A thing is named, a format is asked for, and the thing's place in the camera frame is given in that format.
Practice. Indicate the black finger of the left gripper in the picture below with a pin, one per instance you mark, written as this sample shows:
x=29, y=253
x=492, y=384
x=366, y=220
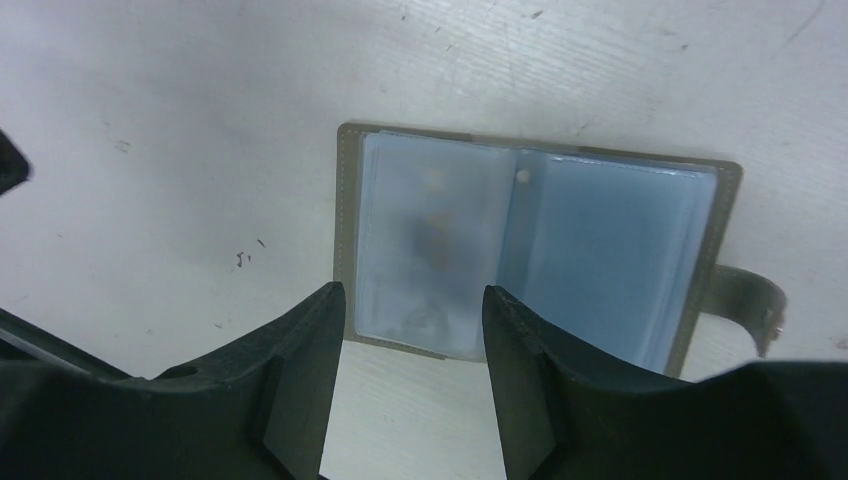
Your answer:
x=15, y=167

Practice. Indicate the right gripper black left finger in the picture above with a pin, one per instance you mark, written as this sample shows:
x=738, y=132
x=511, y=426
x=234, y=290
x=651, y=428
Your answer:
x=255, y=408

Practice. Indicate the grey card holder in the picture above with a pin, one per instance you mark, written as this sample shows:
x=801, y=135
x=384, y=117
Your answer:
x=616, y=247

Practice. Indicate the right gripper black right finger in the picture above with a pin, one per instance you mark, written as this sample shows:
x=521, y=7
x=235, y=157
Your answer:
x=568, y=410

